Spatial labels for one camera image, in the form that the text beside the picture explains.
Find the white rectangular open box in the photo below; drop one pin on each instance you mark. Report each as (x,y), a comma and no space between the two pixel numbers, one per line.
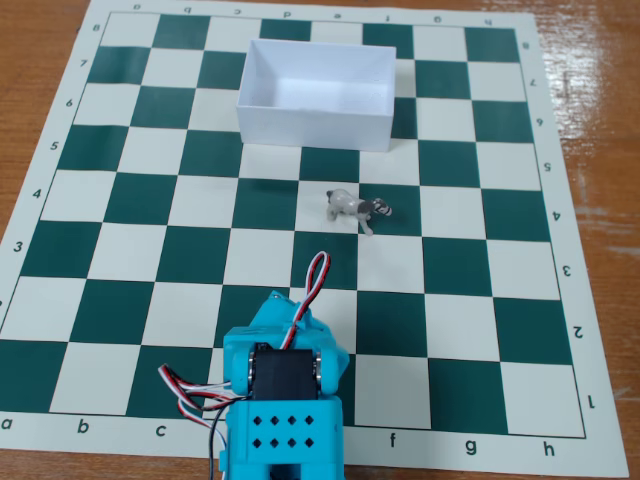
(315,127)

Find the green and cream chessboard mat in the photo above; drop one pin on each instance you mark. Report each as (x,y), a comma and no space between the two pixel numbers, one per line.
(150,260)

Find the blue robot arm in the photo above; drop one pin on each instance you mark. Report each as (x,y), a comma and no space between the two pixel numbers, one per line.
(285,430)

